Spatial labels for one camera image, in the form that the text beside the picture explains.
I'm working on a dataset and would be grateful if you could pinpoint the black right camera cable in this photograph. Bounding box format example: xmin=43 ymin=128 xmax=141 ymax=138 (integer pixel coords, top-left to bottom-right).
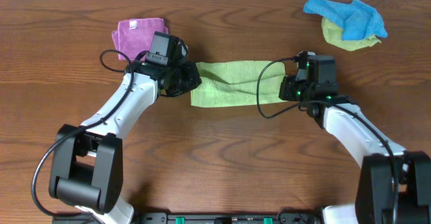
xmin=256 ymin=56 xmax=400 ymax=224

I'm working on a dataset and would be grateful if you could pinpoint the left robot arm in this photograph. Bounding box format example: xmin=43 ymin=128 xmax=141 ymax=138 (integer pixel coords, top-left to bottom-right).
xmin=48 ymin=61 xmax=201 ymax=223

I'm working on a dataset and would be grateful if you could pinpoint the folded purple cloth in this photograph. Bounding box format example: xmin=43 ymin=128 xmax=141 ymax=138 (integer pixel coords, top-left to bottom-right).
xmin=111 ymin=18 xmax=169 ymax=60

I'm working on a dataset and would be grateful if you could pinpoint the black left camera cable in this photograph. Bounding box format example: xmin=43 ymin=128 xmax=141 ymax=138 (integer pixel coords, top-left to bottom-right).
xmin=30 ymin=49 xmax=149 ymax=218

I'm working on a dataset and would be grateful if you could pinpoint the crumpled blue cloth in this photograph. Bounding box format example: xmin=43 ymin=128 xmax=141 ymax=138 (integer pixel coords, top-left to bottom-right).
xmin=303 ymin=0 xmax=388 ymax=40

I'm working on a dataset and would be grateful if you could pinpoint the green microfiber cloth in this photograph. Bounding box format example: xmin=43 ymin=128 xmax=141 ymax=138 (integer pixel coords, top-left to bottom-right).
xmin=191 ymin=61 xmax=286 ymax=108

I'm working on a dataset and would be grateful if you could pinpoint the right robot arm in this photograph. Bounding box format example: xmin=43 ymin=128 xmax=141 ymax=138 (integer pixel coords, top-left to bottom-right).
xmin=279 ymin=76 xmax=430 ymax=223

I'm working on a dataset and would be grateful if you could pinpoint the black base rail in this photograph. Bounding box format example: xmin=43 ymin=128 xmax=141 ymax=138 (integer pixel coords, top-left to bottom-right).
xmin=51 ymin=211 xmax=324 ymax=224

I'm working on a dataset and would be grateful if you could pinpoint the black camera cable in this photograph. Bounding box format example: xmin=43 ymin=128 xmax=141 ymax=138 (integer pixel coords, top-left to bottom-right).
xmin=30 ymin=49 xmax=149 ymax=218
xmin=256 ymin=56 xmax=400 ymax=224

